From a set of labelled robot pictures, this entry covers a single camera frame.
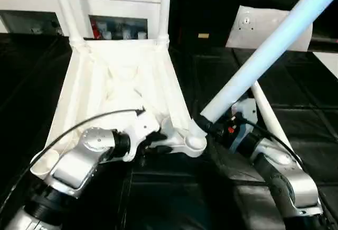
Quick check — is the white plastic table leg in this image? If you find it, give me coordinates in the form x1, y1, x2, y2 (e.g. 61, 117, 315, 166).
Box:
155, 0, 173, 48
250, 80, 304, 167
200, 0, 338, 124
51, 0, 88, 50

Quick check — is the white plastic table top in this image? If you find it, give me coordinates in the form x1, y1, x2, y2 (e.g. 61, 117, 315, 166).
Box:
30, 38, 207, 180

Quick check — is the black cabinet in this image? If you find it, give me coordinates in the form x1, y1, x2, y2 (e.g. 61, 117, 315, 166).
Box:
168, 0, 241, 45

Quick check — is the black table mat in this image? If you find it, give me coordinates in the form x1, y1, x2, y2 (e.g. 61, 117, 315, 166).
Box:
0, 33, 338, 230

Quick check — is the white flat board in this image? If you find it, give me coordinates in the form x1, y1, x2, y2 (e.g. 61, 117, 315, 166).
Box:
311, 51, 338, 79

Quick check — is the white cabinet with glass doors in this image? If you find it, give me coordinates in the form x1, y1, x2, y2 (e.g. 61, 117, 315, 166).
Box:
0, 0, 163, 40

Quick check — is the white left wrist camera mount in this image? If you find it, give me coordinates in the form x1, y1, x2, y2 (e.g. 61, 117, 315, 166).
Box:
123, 109, 161, 162

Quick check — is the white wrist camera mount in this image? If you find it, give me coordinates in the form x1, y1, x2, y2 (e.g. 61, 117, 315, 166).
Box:
123, 109, 161, 162
229, 100, 258, 151

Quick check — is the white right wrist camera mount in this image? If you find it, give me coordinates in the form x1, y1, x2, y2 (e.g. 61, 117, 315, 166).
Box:
229, 100, 258, 151

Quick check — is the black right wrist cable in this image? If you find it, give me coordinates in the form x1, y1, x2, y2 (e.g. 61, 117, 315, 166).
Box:
236, 112, 302, 162

